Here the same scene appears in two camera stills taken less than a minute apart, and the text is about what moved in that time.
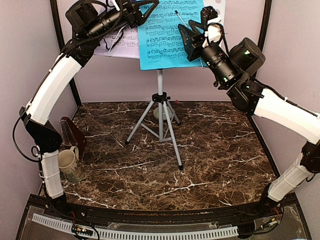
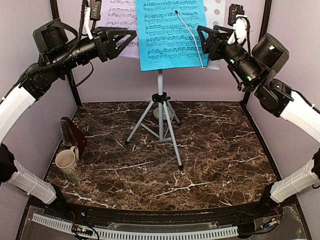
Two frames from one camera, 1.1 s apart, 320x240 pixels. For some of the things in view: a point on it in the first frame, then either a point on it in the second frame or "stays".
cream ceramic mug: (69, 164) stays
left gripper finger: (140, 18) → (117, 38)
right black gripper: (192, 46) → (219, 40)
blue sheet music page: (161, 43) stays
